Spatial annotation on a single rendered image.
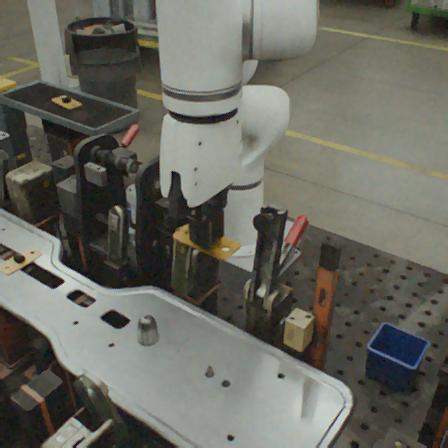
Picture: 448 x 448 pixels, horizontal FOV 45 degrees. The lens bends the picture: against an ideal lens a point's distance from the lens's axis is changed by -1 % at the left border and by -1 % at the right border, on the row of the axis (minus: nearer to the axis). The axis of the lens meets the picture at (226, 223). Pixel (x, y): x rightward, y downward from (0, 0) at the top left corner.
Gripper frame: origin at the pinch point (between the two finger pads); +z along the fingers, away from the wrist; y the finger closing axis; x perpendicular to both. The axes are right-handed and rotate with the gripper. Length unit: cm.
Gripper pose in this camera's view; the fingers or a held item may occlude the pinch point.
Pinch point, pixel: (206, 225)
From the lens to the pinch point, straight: 66.4
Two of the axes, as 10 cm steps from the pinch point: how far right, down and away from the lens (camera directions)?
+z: 0.0, 8.3, 5.6
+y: -5.9, 4.6, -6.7
